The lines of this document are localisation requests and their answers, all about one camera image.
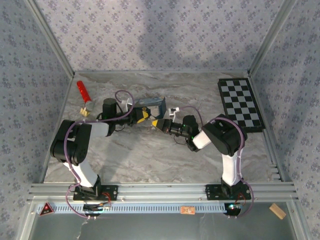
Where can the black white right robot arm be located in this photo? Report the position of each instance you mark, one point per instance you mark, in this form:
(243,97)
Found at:
(230,165)

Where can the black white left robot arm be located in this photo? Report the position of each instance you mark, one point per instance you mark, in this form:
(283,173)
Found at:
(85,172)

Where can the black controller board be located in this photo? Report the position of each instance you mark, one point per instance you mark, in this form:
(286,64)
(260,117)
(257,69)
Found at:
(233,209)
(92,208)

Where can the starry night print box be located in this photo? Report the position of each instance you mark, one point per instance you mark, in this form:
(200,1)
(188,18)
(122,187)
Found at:
(150,101)

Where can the wooden block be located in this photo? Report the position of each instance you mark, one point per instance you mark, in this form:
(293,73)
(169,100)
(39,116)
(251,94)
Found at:
(277,211)

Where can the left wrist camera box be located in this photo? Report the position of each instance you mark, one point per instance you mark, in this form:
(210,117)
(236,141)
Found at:
(127,102)

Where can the aluminium table edge rail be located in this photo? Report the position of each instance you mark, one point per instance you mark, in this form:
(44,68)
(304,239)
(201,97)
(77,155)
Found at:
(67,95)
(162,71)

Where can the black grey chessboard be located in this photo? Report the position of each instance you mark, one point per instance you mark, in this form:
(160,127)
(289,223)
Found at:
(240,105)

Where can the red glitter microphone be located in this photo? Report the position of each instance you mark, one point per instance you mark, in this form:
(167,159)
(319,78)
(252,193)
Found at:
(83,91)

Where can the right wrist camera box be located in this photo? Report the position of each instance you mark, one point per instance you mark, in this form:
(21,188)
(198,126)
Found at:
(173,110)

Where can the red warning triangle sticker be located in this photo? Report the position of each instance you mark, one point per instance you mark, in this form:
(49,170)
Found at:
(46,210)

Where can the aluminium frame post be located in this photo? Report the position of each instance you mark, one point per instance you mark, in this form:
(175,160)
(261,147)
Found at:
(51,37)
(271,37)

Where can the wide grooved aluminium rail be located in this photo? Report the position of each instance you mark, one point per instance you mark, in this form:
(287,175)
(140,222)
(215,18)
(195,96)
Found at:
(162,192)

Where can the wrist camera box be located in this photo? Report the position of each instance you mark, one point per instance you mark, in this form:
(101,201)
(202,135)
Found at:
(173,110)
(127,102)

